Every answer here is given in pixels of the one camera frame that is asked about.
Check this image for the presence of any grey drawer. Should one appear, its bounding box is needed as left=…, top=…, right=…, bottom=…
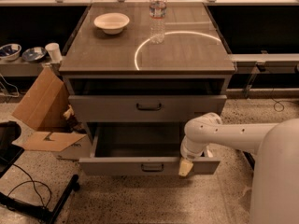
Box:
left=69, top=95, right=227, bottom=122
left=78, top=122, right=221, bottom=177

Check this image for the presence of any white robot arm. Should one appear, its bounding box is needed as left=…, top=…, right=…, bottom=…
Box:
left=178, top=113, right=299, bottom=224

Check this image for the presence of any grey top drawer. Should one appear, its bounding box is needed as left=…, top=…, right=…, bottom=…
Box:
left=69, top=95, right=227, bottom=122

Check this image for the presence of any grey drawer cabinet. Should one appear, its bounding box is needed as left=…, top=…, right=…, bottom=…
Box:
left=58, top=2, right=236, bottom=161

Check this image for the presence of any open cardboard box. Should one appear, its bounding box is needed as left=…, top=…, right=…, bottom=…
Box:
left=12, top=68, right=92, bottom=161

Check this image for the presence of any black stand base right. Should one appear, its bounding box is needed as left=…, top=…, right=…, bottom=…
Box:
left=243, top=152, right=255, bottom=169

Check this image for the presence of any black stand base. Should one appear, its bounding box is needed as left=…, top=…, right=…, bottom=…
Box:
left=0, top=175, right=80, bottom=224
left=243, top=152, right=255, bottom=169

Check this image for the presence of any black stand base left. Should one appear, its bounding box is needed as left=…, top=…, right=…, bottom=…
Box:
left=0, top=175, right=80, bottom=224

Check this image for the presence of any clear plastic water bottle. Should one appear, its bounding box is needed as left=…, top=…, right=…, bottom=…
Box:
left=149, top=0, right=166, bottom=44

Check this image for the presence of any white paper cup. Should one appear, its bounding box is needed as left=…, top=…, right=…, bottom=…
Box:
left=45, top=43, right=63, bottom=63

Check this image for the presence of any black chair seat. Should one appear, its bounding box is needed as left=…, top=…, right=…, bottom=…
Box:
left=0, top=121, right=24, bottom=177

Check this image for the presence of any blue white bowl right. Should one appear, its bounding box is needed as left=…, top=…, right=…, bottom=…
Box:
left=21, top=47, right=47, bottom=63

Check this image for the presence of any black cable at wall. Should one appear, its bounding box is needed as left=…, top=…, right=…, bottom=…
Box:
left=269, top=68, right=291, bottom=113

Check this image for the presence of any black cable on floor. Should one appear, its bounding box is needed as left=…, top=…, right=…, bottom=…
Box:
left=7, top=162, right=53, bottom=209

